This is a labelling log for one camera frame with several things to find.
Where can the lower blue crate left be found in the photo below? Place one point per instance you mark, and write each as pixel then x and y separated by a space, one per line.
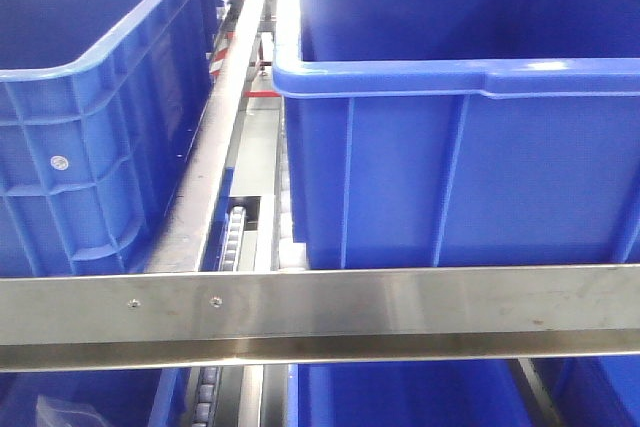
pixel 152 397

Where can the roller conveyor track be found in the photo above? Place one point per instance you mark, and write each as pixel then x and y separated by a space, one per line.
pixel 222 255

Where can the steel divider rail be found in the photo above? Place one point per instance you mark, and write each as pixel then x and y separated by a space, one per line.
pixel 183 243

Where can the lower blue crate middle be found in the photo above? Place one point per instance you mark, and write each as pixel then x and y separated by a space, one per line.
pixel 430 393

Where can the blue crate on shelf middle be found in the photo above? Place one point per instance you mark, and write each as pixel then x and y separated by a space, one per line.
pixel 461 132

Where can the clear plastic bag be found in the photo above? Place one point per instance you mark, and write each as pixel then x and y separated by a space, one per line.
pixel 52 412

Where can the blue crate on shelf left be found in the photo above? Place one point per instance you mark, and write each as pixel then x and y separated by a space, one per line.
pixel 100 102

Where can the lower blue crate right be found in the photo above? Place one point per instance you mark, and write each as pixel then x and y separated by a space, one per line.
pixel 593 391

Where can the blue crate on shelf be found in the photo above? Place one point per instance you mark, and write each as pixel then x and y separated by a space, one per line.
pixel 100 102
pixel 461 132

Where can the stainless steel shelf rail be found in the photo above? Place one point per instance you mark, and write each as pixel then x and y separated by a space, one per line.
pixel 182 319

